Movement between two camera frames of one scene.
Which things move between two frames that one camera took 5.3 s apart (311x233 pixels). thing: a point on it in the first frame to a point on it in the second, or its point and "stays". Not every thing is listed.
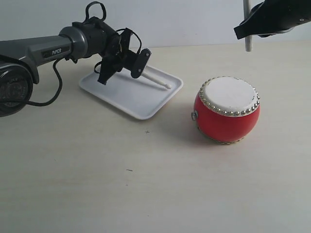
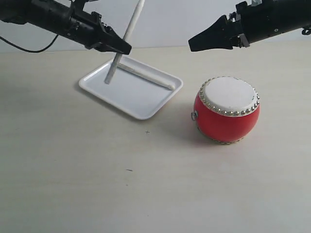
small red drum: [226, 108] stays
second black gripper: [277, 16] to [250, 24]
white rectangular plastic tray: [140, 97] stays
